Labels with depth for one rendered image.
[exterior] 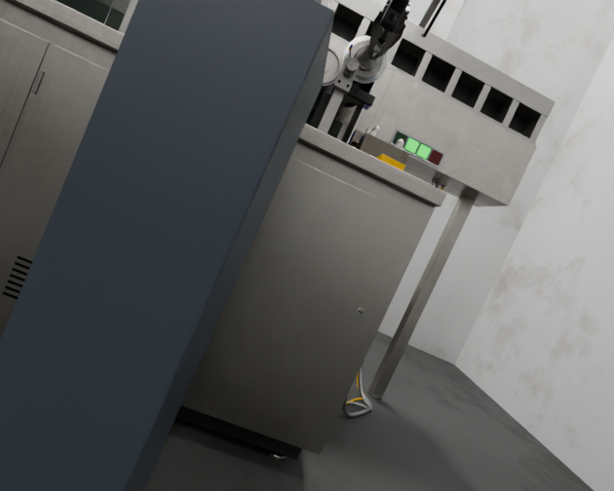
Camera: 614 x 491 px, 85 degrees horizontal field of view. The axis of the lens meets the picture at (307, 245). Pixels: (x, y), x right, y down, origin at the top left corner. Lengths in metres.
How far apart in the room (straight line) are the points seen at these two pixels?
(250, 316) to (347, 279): 0.27
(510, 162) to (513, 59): 2.49
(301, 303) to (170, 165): 0.58
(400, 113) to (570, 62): 3.08
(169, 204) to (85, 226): 0.10
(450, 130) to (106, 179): 1.47
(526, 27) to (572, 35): 0.46
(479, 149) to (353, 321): 1.09
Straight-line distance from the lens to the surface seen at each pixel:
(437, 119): 1.67
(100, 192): 0.44
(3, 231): 1.08
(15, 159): 1.07
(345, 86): 1.15
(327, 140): 0.87
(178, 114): 0.42
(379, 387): 1.93
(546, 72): 4.37
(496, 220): 3.86
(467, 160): 1.71
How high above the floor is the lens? 0.67
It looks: 3 degrees down
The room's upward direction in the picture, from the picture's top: 24 degrees clockwise
